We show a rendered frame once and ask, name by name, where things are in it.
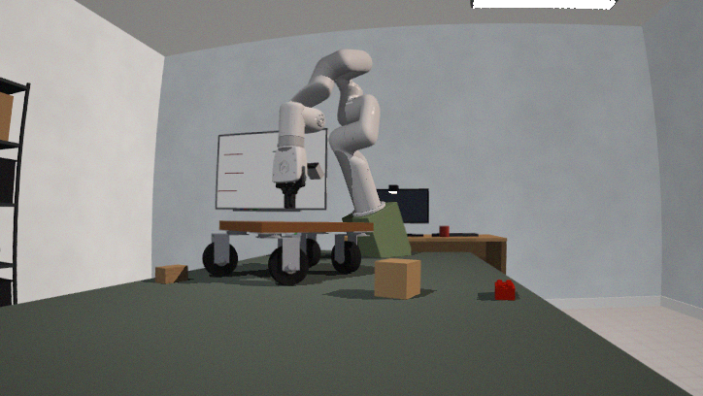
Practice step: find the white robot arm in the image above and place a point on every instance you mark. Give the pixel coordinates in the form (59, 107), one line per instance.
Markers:
(339, 67)

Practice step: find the tan cardboard box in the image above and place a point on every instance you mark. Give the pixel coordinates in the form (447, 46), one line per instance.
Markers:
(397, 278)

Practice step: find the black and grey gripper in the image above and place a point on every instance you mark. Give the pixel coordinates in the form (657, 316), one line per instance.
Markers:
(290, 165)

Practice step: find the brown wooden block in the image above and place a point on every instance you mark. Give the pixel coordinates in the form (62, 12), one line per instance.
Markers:
(171, 273)

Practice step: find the red toy building brick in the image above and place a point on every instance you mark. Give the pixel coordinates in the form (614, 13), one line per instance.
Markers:
(506, 292)

